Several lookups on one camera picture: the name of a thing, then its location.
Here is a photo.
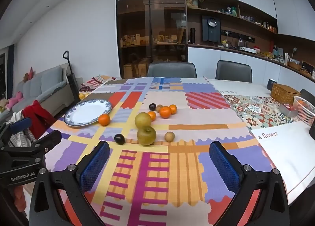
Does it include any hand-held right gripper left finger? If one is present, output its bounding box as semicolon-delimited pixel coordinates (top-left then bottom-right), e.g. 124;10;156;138
29;140;110;226

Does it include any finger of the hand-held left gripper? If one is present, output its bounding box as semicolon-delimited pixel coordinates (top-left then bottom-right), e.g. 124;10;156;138
15;129;62;158
0;117;32;148

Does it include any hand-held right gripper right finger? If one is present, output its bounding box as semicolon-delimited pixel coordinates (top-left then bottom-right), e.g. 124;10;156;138
209;141;290;226

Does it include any blue rimmed white plate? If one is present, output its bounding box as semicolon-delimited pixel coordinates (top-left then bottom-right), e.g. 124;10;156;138
63;100;113;128

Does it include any green pear front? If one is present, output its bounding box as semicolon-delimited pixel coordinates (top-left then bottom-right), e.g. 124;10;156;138
137;126;157;146

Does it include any green pear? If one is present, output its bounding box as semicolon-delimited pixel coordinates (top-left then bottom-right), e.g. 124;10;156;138
134;112;152;129
137;126;157;146

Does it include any green pear back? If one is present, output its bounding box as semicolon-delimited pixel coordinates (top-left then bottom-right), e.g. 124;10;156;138
134;112;152;129

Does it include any large orange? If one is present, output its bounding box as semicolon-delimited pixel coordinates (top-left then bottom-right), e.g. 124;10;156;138
159;106;172;119

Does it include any grey striped cloth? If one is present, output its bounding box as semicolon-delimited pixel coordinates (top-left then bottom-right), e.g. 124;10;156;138
10;111;37;148

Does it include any red cloth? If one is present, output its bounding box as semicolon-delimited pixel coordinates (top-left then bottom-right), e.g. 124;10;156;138
22;100;57;140

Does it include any pink plush toy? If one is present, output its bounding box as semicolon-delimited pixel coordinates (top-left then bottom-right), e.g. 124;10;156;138
5;92;24;111

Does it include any grey sofa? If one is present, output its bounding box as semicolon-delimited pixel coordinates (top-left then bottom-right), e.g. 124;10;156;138
0;65;79;123

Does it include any red plush toy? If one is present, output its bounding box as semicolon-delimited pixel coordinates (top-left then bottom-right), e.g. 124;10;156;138
23;67;35;82

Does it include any colourful patchwork tablecloth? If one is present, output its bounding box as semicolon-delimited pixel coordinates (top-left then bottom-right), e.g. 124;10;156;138
32;76;278;226

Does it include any white printed tablecloth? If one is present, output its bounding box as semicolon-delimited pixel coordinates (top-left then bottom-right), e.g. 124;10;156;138
208;78;315;205

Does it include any black upright vacuum cleaner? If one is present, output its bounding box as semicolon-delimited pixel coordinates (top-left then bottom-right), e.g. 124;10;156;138
63;51;79;93

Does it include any tile patterned mat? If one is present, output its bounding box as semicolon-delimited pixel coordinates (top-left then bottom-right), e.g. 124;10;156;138
221;94;308;130

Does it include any striped folded cloth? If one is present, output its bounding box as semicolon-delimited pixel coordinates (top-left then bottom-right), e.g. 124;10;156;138
79;75;122;93

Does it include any red tin box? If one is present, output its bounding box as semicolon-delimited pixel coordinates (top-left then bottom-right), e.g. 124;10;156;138
279;103;298;118

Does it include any white plastic basket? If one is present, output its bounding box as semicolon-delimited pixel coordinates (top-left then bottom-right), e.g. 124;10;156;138
294;95;315;126

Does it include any small dark speaker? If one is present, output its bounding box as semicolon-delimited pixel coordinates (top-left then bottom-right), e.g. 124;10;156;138
267;78;278;91

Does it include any wicker basket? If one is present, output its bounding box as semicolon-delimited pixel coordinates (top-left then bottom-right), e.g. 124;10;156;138
270;83;308;106

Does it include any grey dining chair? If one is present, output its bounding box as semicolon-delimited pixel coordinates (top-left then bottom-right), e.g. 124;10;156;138
147;62;197;79
300;89;315;101
215;60;253;83

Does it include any white lower cabinet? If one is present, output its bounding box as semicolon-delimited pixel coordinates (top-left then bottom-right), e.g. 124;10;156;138
188;45;315;93

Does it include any dark glass display cabinet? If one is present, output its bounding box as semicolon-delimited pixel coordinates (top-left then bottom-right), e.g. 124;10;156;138
116;0;189;80

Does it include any black wall water dispenser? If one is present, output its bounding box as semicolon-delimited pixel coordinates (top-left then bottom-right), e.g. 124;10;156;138
202;15;221;43

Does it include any wooden wall shelf unit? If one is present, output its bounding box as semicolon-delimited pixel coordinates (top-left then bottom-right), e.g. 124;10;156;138
184;0;315;80

